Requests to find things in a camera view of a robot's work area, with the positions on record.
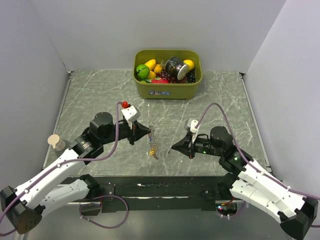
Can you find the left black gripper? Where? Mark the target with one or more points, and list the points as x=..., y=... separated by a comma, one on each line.
x=138, y=129

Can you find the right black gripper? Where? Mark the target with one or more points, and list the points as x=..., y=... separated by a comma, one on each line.
x=183, y=146

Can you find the large metal keyring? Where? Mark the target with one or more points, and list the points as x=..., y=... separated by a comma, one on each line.
x=153, y=145

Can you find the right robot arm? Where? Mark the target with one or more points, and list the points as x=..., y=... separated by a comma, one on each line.
x=247, y=180

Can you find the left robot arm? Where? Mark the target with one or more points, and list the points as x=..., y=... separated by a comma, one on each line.
x=27, y=204

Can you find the olive green plastic bin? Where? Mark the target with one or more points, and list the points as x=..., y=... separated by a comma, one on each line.
x=176, y=91

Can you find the red toy dragonfruit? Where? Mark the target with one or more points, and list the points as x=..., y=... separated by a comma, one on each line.
x=159, y=80

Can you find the small yellow toy lemon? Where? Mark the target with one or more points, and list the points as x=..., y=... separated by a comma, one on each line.
x=151, y=75

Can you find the green toy watermelon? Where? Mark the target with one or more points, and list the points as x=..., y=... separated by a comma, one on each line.
x=142, y=71

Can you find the orange toy fruit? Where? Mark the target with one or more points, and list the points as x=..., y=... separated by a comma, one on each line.
x=157, y=69

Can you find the yellow toy mango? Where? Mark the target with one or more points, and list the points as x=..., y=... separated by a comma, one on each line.
x=151, y=64

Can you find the dark toy grapes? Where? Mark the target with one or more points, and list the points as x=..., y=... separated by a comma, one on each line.
x=191, y=77

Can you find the black printed can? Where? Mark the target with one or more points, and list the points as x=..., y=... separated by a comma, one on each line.
x=176, y=68

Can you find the yellow toy lemon right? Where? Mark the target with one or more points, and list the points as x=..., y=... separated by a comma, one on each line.
x=190, y=63

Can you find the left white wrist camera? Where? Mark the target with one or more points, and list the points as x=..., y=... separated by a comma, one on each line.
x=131, y=114

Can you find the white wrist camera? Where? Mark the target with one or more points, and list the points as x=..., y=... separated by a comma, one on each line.
x=192, y=125
x=131, y=114

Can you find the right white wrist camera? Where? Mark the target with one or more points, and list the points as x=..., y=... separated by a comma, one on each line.
x=192, y=125

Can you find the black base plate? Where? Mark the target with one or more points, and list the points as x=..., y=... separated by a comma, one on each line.
x=148, y=193

